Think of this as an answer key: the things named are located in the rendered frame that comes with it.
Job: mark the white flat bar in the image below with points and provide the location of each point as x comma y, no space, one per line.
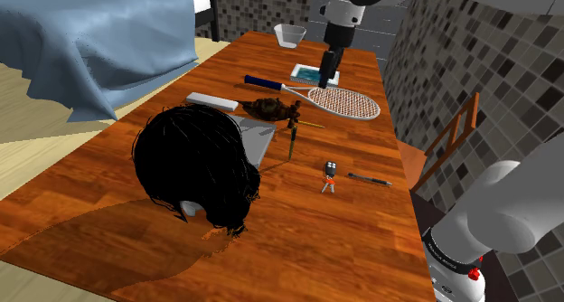
211,101

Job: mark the black shaggy wig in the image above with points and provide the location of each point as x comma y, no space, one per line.
194,164

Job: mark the brown animal figure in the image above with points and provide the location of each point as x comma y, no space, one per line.
266,108

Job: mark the black car key red tag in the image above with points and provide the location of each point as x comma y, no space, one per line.
330,171

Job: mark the black pen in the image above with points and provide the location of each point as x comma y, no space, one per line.
369,179

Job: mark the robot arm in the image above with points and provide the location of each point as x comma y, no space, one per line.
498,217

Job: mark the dark slim brush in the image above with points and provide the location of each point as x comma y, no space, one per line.
292,142

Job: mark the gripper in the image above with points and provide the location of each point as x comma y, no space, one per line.
339,35

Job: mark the small white object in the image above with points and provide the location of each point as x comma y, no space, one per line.
193,208

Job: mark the white framed blue tablet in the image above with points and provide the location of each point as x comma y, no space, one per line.
306,74

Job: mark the yellow pencil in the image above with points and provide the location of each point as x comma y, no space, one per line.
311,124

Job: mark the bed with blue blanket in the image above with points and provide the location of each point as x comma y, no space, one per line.
92,41

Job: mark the grey laptop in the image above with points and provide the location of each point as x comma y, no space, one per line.
257,138

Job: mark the wooden chair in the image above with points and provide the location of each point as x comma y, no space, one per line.
454,135

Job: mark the clear glass cup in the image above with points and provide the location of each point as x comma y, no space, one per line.
289,37

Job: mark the wooden table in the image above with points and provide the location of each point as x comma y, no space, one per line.
317,248

